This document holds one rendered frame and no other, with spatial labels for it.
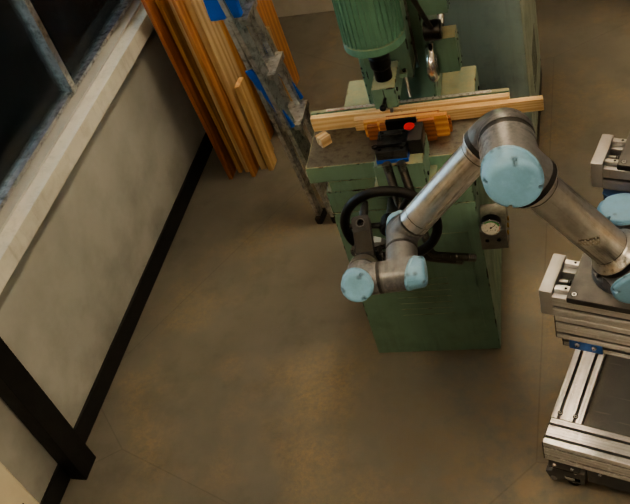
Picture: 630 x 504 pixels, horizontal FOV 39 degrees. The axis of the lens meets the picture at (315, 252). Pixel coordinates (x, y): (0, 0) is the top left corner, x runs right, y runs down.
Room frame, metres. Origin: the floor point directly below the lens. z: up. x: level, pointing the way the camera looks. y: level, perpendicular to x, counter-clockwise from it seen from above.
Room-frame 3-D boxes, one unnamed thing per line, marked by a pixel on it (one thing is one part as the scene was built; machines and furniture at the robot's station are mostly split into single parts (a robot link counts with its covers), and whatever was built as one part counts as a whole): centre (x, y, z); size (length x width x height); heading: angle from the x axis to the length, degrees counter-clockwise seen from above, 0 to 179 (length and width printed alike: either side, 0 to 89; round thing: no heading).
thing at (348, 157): (2.01, -0.36, 0.87); 0.61 x 0.30 x 0.06; 67
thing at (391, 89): (2.15, -0.37, 1.03); 0.14 x 0.07 x 0.09; 157
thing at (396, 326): (2.24, -0.40, 0.35); 0.58 x 0.45 x 0.71; 157
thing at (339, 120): (2.13, -0.41, 0.92); 0.60 x 0.02 x 0.05; 67
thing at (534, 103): (2.07, -0.50, 0.92); 0.55 x 0.02 x 0.04; 67
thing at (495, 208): (1.90, -0.55, 0.58); 0.12 x 0.08 x 0.08; 157
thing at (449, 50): (2.24, -0.58, 1.02); 0.09 x 0.07 x 0.12; 67
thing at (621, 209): (1.35, -0.69, 0.98); 0.13 x 0.12 x 0.14; 162
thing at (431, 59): (2.20, -0.52, 1.02); 0.12 x 0.03 x 0.12; 157
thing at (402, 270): (1.40, -0.17, 1.05); 0.11 x 0.11 x 0.08; 72
